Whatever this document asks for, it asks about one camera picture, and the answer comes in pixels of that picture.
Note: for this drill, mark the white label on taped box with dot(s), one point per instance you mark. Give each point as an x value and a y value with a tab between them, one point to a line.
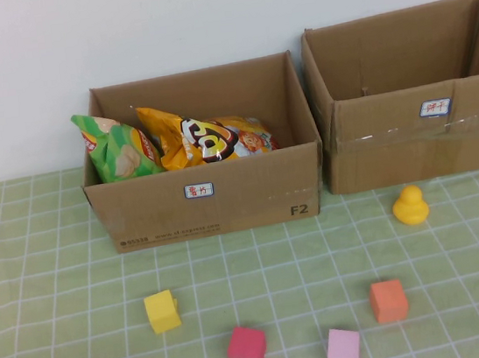
434	108

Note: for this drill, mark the green Lay's chip bag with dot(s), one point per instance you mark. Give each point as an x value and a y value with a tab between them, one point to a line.
124	156

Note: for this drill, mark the yellow foam cube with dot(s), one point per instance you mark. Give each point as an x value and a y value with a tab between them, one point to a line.
162	313

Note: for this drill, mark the yellow-orange chip bag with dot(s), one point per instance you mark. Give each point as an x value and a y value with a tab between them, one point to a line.
212	140

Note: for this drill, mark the white label on F2 box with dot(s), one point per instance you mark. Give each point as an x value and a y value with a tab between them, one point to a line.
199	191

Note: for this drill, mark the cardboard box with F2 print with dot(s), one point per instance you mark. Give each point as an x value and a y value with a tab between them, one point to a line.
243	207

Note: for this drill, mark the taped cardboard box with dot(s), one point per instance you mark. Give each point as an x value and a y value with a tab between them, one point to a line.
387	159

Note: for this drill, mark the green checked tablecloth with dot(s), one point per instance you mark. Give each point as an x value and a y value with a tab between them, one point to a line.
39	302

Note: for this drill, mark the red foam cube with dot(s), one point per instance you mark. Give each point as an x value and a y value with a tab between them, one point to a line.
246	348

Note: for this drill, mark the yellow rubber duck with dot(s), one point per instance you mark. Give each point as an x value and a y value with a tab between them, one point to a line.
410	209

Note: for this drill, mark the orange foam cube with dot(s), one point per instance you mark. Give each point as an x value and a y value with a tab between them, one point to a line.
388	301

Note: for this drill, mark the pink foam cube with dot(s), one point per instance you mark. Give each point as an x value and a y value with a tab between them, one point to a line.
344	350

